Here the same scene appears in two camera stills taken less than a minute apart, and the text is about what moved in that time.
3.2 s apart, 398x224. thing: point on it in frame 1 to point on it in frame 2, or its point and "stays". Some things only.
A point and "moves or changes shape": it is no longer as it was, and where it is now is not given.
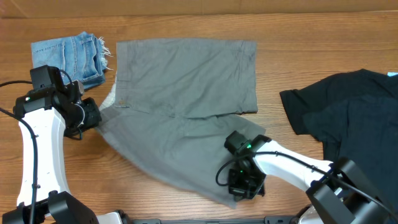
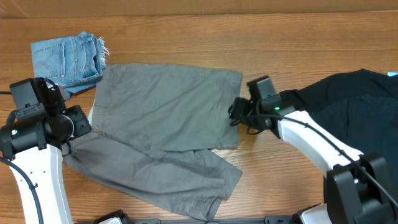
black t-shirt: x=354 y=115 stays
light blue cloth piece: x=391 y=74 stays
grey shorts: x=170 y=110 moves or changes shape
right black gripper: x=241 y=185 to x=237 y=109
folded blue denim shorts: x=85 y=56 stays
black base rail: x=268 y=220 stays
